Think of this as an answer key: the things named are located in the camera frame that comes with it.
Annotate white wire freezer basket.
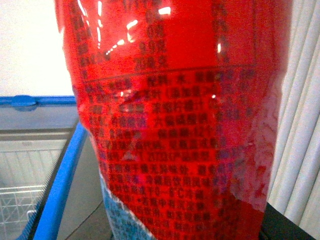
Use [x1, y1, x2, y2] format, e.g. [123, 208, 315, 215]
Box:
[0, 147, 63, 240]

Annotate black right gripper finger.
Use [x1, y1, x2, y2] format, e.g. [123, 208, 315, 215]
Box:
[259, 203, 315, 240]

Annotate red drink bottle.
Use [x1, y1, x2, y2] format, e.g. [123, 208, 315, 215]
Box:
[55, 0, 293, 240]

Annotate glass sliding freezer lid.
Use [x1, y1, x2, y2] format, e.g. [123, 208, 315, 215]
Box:
[0, 95, 79, 132]

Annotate white vertical blinds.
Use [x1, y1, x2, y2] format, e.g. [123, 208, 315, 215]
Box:
[268, 0, 320, 239]

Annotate white blue chest freezer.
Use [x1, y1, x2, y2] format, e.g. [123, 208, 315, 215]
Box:
[0, 95, 79, 240]

